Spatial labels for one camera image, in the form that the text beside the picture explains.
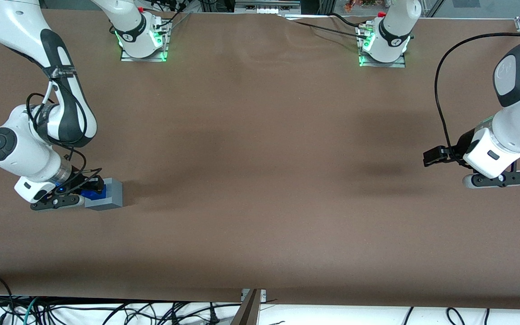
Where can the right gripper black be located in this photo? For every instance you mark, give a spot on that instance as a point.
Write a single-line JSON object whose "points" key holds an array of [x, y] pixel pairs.
{"points": [[81, 177]]}

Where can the orange background parts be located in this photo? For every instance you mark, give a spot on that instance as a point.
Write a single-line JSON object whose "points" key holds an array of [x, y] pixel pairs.
{"points": [[359, 4]]}

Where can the gray slanted bar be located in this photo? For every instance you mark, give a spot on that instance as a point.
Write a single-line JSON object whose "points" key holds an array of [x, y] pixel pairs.
{"points": [[248, 313]]}

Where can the silver edge bracket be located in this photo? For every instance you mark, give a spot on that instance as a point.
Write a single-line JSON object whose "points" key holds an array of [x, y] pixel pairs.
{"points": [[263, 294]]}

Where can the blue plastic part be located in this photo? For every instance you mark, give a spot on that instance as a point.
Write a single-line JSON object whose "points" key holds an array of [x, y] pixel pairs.
{"points": [[94, 194]]}

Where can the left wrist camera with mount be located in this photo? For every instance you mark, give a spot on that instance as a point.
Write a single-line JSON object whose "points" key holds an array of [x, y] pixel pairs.
{"points": [[499, 179]]}

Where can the gray square base block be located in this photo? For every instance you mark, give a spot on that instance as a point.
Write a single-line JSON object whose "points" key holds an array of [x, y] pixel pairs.
{"points": [[114, 196]]}

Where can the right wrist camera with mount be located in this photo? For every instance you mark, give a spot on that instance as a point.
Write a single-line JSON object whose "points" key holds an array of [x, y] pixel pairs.
{"points": [[57, 203]]}

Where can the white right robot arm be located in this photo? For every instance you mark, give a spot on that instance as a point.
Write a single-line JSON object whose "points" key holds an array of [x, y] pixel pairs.
{"points": [[20, 149]]}

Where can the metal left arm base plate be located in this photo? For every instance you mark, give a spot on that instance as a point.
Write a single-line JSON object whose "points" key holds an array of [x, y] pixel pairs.
{"points": [[382, 65]]}

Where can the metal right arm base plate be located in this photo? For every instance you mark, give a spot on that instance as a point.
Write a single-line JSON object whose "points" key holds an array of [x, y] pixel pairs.
{"points": [[142, 59]]}

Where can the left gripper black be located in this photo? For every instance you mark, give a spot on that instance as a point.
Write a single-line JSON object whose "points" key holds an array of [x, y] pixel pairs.
{"points": [[464, 145]]}

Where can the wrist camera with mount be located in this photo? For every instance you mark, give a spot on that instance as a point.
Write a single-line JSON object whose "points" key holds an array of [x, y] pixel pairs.
{"points": [[499, 179], [57, 203]]}

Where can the white background device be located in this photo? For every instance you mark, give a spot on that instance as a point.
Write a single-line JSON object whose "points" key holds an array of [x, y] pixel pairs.
{"points": [[264, 9]]}

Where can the brown table cover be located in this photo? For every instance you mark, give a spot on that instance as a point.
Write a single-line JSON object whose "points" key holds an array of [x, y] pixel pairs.
{"points": [[260, 203]]}

